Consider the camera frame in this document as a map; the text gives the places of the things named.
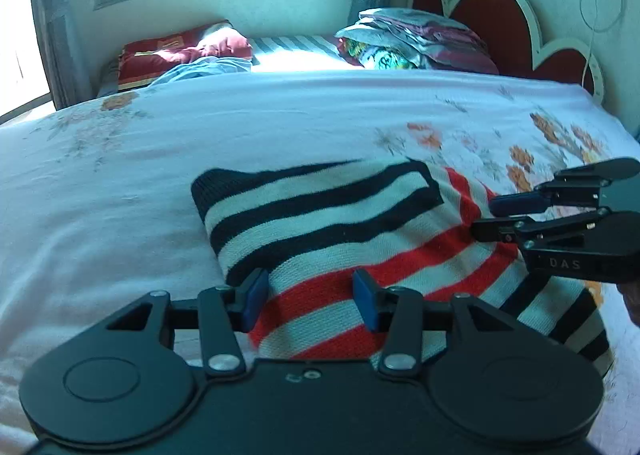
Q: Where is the striped mattress sheet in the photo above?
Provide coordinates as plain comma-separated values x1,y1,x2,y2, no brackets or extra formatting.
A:
247,34,362,72

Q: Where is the red folded blanket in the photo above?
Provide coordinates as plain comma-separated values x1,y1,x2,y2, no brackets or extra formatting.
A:
117,20,253,92

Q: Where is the red heart-shaped headboard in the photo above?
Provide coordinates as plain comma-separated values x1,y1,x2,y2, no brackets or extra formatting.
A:
407,0,606,106

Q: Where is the floral bedsheet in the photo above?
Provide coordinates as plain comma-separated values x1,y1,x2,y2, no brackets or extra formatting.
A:
0,70,640,455

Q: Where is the white wall cable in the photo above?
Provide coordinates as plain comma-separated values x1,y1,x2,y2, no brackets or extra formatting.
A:
579,0,628,92

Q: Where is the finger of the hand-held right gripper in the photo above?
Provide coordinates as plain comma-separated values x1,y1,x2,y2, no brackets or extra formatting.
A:
489,158,640,216
470,208,612,254

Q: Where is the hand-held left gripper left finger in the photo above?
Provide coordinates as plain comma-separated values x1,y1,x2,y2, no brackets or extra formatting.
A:
106,269,270,378

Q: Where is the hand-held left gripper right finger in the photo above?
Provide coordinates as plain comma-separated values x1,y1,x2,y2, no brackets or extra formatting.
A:
352,269,501,378

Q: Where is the person's right hand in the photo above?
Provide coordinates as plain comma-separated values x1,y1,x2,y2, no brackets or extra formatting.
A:
617,282,640,327

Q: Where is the light blue cloth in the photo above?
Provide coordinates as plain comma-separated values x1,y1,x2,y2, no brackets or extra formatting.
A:
147,56,253,87

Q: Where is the stack of folded quilts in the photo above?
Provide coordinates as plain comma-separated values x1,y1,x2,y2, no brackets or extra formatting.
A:
334,8,501,76

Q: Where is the striped knit sweater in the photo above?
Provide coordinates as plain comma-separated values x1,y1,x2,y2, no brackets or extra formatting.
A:
191,159,615,377

